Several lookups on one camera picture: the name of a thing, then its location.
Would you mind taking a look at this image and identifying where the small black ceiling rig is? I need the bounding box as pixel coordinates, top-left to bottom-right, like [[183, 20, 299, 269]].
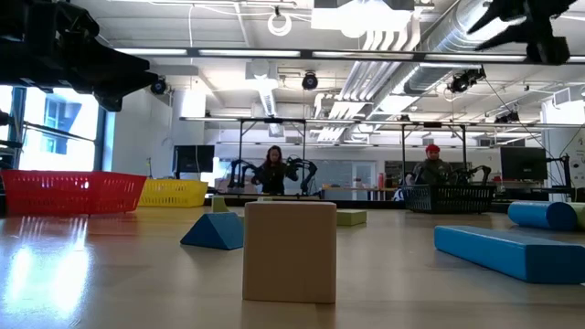
[[493, 111, 521, 125]]

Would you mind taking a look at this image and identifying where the window with dark frame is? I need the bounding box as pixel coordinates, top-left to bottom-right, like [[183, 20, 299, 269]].
[[0, 84, 109, 173]]

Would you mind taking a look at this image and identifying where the black equipment stand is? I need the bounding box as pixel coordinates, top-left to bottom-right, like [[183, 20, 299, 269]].
[[546, 154, 572, 202]]

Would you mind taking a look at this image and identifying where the black ceiling camera rig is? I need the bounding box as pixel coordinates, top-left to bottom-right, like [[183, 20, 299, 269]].
[[446, 67, 487, 95]]

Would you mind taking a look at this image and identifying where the red plastic basket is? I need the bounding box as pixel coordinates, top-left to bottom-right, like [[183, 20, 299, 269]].
[[0, 169, 148, 218]]

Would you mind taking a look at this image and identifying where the white coiled cable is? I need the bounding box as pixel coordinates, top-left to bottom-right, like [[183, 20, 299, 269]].
[[267, 11, 293, 37]]

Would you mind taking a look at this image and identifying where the person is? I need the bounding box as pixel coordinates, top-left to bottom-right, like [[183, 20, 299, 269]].
[[252, 144, 294, 196], [404, 143, 459, 186]]

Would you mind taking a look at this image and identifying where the wooden cube block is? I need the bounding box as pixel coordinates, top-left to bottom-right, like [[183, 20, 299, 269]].
[[241, 200, 338, 304]]

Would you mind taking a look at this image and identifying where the black computer monitor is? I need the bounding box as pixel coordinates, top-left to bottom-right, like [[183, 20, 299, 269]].
[[172, 144, 216, 180], [499, 145, 548, 182]]

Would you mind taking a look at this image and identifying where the blue triangular block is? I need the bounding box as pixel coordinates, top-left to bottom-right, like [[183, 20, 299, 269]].
[[179, 211, 246, 251]]

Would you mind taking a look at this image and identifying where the black plastic basket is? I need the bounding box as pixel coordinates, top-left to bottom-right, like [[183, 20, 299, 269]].
[[401, 184, 498, 215]]

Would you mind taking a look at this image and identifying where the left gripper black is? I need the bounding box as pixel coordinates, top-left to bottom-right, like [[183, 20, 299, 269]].
[[0, 38, 159, 113]]

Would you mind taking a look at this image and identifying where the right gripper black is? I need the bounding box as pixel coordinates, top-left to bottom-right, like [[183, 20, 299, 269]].
[[466, 0, 580, 66]]

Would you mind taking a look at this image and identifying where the long blue rectangular block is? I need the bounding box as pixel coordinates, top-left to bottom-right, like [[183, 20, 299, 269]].
[[432, 224, 585, 285]]

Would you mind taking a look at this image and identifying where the black aluminium table frame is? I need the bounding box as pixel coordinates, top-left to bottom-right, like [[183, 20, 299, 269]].
[[203, 194, 585, 216]]

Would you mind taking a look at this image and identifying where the black beam with light strips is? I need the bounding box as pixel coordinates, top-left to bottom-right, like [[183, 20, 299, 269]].
[[113, 47, 585, 65]]

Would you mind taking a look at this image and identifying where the yellow plastic basket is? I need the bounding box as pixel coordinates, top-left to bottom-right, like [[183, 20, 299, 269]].
[[138, 178, 209, 209]]

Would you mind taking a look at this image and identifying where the blue cylinder block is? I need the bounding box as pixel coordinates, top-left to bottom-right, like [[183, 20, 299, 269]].
[[507, 200, 580, 232]]

